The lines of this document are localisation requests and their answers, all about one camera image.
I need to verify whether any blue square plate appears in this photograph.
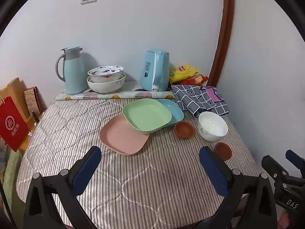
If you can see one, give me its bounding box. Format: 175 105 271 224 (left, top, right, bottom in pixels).
156 99 184 128

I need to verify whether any large white patterned bowl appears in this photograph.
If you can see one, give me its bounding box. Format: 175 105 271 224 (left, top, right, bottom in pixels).
86 73 126 94

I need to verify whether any striped quilted table cover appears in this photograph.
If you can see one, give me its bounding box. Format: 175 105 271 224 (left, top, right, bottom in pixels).
15 87 260 229

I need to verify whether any small brown bowl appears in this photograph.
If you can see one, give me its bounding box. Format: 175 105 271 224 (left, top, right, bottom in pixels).
174 121 194 139
214 142 232 161

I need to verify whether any brown paper bag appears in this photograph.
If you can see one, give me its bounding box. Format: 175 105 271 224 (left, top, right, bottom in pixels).
0 77 31 124

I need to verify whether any light blue thermos jug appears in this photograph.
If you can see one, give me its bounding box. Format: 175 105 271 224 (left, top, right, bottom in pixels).
55 46 88 95

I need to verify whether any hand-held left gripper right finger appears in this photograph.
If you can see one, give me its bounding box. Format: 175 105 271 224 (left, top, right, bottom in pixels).
193 146 278 229

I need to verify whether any pink square plate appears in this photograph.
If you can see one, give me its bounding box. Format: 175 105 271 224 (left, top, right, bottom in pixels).
99 114 150 156

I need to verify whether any green square plate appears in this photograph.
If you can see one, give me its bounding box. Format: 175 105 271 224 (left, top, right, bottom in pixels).
122 98 172 134

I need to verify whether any green cloth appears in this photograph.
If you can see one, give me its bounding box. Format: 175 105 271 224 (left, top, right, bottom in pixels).
0 145 23 220

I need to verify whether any grey checked cloth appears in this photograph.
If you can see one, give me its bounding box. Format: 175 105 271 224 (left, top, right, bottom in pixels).
172 84 231 120

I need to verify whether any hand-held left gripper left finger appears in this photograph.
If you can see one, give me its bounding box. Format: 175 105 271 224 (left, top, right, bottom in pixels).
23 145 103 229

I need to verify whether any brown wooden door frame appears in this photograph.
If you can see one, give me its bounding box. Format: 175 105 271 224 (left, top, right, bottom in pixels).
208 0 236 87

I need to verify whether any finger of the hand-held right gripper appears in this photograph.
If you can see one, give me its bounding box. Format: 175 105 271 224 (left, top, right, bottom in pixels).
261 156 290 184
285 149 305 179

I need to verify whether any blue fish patterned bowl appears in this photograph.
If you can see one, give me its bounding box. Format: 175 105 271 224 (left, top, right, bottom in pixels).
87 65 124 83

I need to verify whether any light blue electric kettle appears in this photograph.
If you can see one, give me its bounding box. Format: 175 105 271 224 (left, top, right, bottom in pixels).
140 50 170 92

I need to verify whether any yellow chip bag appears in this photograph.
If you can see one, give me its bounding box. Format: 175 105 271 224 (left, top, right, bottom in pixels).
169 64 201 84

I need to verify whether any red paper bag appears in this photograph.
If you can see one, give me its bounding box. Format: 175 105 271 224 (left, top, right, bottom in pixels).
0 97 29 152

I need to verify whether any red chip bag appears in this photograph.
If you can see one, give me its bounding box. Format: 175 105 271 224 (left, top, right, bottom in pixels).
186 74 209 85

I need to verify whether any person's right hand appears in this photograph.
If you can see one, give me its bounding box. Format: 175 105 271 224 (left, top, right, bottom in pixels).
279 210 289 229

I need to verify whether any patterned beige box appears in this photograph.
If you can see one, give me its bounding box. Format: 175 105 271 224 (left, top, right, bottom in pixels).
24 86 43 117

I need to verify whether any white ceramic bowl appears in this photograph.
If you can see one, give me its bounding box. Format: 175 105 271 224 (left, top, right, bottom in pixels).
197 111 229 142

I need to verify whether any printed plastic table sheet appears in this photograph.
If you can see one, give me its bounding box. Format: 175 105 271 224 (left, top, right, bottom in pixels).
56 81 175 101

